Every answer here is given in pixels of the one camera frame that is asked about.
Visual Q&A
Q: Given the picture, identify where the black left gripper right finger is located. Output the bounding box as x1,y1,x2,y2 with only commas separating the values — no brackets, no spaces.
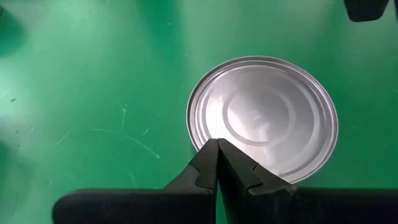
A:
218,139,398,224

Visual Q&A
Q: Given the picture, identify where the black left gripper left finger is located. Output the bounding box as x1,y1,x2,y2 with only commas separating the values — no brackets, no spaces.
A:
52,139,220,224

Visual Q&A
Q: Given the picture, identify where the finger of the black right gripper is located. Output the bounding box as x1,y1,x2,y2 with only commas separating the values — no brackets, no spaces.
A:
343,0,391,23

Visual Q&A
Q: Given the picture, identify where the silver-lid green-label tuna can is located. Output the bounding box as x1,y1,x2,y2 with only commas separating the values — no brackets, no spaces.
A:
185,55,340,185

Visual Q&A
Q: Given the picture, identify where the green table mat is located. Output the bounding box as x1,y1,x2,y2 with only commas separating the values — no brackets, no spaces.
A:
0,0,398,224

